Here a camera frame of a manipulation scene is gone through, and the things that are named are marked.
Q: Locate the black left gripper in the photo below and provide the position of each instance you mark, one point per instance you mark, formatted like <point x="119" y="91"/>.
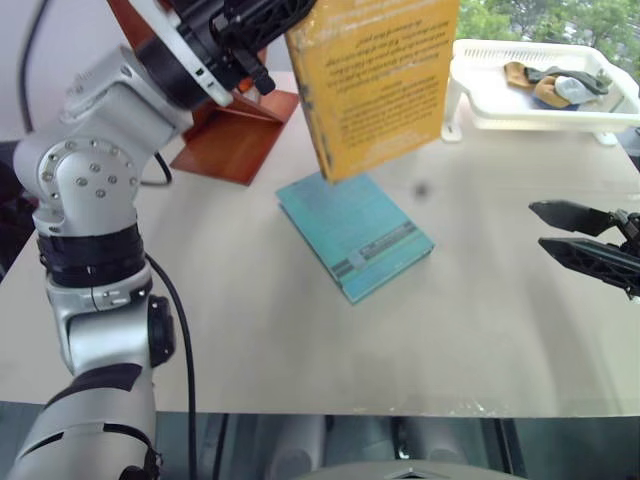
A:
<point x="235" y="60"/>

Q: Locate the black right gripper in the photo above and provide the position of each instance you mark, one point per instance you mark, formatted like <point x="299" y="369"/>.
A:
<point x="631" y="230"/>

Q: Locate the yellow book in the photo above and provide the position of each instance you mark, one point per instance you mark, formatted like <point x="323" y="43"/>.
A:
<point x="380" y="85"/>

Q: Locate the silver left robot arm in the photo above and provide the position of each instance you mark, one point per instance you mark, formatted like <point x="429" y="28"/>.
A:
<point x="90" y="170"/>

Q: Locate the reddish brown wooden bookshelf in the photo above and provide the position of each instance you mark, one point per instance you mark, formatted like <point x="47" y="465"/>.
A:
<point x="230" y="140"/>

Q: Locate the teal book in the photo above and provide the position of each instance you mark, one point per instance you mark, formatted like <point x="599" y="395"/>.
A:
<point x="355" y="235"/>

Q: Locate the tan sock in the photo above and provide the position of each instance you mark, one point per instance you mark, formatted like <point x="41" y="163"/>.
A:
<point x="547" y="95"/>

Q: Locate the light grey white sock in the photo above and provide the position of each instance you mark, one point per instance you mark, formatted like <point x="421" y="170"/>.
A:
<point x="572" y="90"/>

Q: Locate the white plastic basket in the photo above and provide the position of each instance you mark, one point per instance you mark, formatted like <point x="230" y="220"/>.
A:
<point x="505" y="112"/>

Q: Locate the items in white tray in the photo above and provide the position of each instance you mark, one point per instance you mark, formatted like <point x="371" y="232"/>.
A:
<point x="590" y="82"/>

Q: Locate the brown sock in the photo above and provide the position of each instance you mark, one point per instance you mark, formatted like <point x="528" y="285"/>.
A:
<point x="516" y="75"/>

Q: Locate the green trees outside window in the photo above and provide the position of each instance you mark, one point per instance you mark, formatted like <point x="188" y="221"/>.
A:
<point x="550" y="20"/>

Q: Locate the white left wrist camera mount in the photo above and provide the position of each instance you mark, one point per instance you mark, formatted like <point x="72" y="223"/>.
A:
<point x="202" y="77"/>

